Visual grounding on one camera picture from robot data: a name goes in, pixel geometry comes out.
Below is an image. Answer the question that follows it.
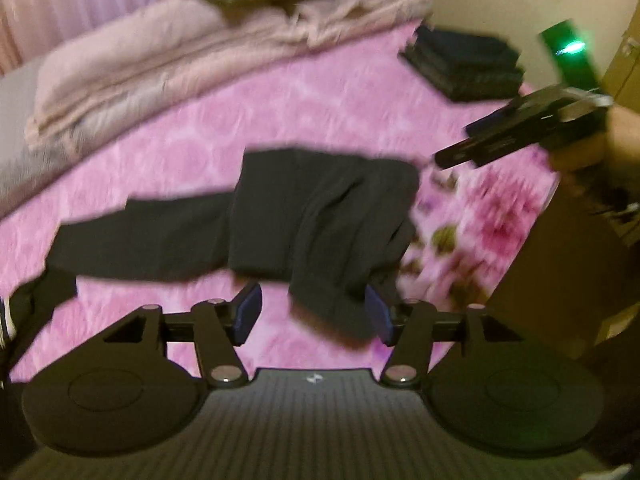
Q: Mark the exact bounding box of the stack of folded dark clothes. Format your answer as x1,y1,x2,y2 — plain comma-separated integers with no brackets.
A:
399,24,524,102

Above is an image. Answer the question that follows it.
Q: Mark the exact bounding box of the person's right hand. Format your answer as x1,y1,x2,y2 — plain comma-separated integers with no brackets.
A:
548,105,640,178

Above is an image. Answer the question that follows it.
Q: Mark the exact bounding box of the black long-sleeve garment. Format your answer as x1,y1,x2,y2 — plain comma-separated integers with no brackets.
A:
46,148,420,339

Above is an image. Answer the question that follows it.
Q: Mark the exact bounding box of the beige folded quilt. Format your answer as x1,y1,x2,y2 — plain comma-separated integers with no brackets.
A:
24,0,432,148

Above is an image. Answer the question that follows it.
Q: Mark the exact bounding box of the pink rose bed sheet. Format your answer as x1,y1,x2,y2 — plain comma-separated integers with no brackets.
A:
1,24,556,382

